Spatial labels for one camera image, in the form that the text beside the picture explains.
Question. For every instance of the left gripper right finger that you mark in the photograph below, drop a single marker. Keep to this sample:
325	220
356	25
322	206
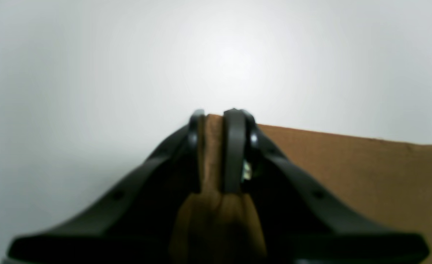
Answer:
301	221

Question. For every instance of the brown T-shirt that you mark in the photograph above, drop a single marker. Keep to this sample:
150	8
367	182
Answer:
390	183

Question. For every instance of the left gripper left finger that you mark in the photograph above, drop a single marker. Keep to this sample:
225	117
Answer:
132	223

